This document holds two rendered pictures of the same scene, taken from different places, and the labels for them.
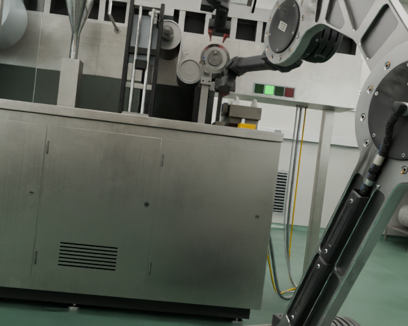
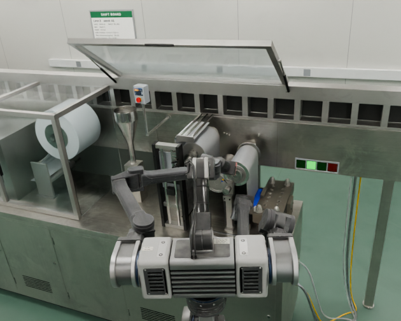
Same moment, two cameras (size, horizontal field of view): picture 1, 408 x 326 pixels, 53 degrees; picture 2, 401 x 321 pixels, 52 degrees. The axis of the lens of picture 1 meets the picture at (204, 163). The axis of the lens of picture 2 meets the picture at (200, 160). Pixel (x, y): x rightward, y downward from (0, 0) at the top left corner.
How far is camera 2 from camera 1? 1.75 m
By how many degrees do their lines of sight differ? 37
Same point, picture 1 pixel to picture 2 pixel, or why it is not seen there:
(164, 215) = not seen: hidden behind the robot
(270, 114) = not seen: outside the picture
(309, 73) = (355, 148)
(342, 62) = (394, 137)
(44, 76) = (125, 153)
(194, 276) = not seen: outside the picture
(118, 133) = not seen: hidden behind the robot
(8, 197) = (104, 279)
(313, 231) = (372, 269)
